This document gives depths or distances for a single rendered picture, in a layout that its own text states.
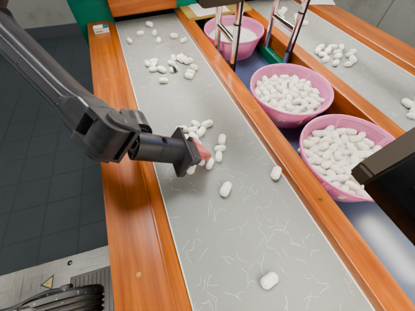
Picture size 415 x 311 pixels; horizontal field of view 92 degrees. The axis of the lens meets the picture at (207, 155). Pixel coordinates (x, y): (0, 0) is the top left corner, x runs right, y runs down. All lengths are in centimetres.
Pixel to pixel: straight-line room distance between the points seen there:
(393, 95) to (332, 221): 56
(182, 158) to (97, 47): 70
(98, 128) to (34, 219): 128
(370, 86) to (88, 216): 149
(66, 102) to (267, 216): 44
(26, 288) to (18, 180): 104
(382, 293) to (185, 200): 40
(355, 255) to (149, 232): 40
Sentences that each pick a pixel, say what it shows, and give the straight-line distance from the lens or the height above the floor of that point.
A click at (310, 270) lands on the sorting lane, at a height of 74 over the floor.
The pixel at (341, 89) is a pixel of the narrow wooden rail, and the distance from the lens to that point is 82.
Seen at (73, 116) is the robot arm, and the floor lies 95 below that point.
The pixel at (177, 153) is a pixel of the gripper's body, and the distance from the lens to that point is 42.
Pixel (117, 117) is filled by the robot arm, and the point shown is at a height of 95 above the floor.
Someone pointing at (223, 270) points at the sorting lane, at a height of 74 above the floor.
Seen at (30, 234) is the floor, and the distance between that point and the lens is 157.
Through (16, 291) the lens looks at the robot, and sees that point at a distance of 91.
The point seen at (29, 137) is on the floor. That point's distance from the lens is 205.
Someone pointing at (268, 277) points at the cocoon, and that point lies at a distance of 44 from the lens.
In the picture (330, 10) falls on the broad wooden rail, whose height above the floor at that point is 76.
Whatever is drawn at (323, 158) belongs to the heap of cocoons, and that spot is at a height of 73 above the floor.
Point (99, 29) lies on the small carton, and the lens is 112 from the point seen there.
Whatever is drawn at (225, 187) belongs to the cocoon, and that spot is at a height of 76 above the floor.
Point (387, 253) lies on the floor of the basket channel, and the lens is 66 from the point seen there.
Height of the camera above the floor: 119
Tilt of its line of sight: 56 degrees down
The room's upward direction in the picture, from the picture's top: straight up
